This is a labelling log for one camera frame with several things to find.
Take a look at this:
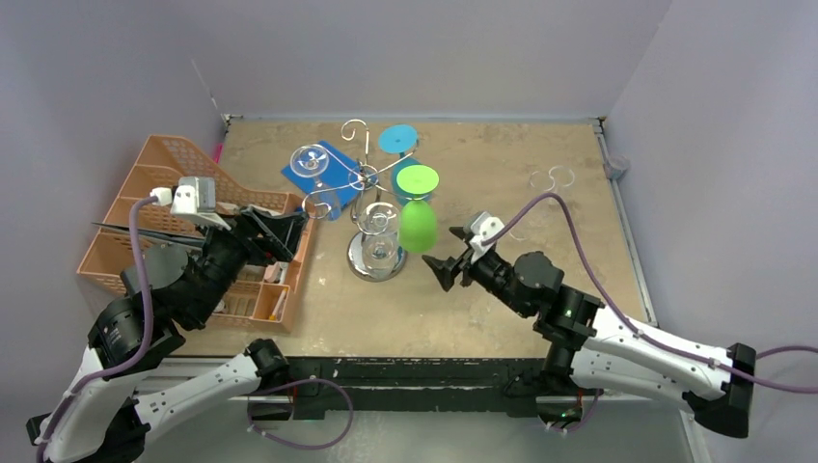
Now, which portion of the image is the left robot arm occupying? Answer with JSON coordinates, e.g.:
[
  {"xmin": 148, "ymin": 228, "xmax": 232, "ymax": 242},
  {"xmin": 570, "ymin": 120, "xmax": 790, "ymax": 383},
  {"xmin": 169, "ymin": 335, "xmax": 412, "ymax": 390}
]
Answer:
[{"xmin": 27, "ymin": 206, "xmax": 309, "ymax": 462}]

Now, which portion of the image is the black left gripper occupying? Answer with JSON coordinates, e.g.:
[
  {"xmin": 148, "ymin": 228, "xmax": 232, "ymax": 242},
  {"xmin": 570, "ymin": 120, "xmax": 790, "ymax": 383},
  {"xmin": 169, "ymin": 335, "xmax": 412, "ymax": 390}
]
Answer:
[{"xmin": 189, "ymin": 203, "xmax": 309, "ymax": 324}]

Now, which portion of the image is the chrome wine glass rack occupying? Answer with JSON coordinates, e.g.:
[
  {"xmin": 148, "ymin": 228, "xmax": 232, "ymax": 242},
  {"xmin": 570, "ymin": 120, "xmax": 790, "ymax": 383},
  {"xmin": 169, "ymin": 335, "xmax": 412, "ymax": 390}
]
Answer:
[{"xmin": 289, "ymin": 119, "xmax": 439, "ymax": 283}]

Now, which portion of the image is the clear wine glass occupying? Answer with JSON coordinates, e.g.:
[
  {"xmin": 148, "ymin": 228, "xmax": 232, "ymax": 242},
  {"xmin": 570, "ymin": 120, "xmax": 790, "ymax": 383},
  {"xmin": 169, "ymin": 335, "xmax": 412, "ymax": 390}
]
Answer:
[
  {"xmin": 282, "ymin": 144, "xmax": 345, "ymax": 222},
  {"xmin": 529, "ymin": 165, "xmax": 576, "ymax": 194},
  {"xmin": 357, "ymin": 201, "xmax": 400, "ymax": 281}
]

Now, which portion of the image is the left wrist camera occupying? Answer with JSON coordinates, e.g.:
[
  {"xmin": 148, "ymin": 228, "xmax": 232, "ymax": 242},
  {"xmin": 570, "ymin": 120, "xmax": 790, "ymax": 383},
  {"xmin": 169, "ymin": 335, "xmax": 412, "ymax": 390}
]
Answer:
[{"xmin": 150, "ymin": 177, "xmax": 231, "ymax": 231}]

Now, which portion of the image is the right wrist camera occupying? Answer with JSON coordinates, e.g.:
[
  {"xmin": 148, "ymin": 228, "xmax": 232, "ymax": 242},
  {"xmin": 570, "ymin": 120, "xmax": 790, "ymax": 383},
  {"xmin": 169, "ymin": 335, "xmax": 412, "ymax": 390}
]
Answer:
[{"xmin": 464, "ymin": 211, "xmax": 504, "ymax": 263}]

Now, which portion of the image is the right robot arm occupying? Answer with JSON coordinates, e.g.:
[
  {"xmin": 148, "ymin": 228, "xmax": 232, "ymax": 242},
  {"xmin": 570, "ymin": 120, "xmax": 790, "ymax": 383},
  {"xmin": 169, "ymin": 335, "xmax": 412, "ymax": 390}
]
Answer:
[{"xmin": 423, "ymin": 227, "xmax": 756, "ymax": 439}]

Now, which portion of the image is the blue square mat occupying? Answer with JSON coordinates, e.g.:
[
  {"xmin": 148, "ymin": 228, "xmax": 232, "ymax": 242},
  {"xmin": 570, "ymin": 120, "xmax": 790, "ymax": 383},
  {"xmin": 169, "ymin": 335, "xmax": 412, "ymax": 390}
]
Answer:
[{"xmin": 281, "ymin": 141, "xmax": 363, "ymax": 221}]

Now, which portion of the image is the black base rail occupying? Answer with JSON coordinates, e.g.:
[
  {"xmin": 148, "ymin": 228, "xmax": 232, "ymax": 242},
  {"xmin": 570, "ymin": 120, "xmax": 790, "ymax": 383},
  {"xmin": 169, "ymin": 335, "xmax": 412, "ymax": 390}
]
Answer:
[{"xmin": 252, "ymin": 356, "xmax": 605, "ymax": 423}]

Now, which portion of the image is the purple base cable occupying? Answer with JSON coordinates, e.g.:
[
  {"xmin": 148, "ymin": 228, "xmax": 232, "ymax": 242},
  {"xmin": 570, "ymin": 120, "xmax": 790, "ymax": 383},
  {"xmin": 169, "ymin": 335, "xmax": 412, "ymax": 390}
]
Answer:
[{"xmin": 249, "ymin": 368, "xmax": 356, "ymax": 449}]

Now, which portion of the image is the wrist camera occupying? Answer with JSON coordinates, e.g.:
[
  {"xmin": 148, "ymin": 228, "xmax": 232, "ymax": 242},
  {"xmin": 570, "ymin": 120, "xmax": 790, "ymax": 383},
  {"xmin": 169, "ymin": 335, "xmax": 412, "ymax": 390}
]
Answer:
[
  {"xmin": 150, "ymin": 177, "xmax": 231, "ymax": 231},
  {"xmin": 464, "ymin": 211, "xmax": 504, "ymax": 263}
]

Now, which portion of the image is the blue plastic wine glass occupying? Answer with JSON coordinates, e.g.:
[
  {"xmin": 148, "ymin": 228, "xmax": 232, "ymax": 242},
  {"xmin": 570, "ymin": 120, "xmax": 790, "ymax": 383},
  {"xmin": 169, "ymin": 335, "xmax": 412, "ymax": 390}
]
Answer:
[{"xmin": 378, "ymin": 124, "xmax": 421, "ymax": 206}]

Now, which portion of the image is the green plastic wine glass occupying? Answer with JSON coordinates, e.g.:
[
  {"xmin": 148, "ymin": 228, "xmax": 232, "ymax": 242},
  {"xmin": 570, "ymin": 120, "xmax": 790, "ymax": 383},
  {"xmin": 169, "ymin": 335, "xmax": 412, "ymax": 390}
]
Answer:
[{"xmin": 396, "ymin": 164, "xmax": 440, "ymax": 254}]

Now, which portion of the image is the orange plastic desk organizer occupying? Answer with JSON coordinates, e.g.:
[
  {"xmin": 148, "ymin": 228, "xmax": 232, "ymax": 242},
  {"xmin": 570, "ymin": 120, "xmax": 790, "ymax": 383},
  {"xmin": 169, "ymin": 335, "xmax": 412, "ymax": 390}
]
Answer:
[{"xmin": 77, "ymin": 135, "xmax": 316, "ymax": 333}]

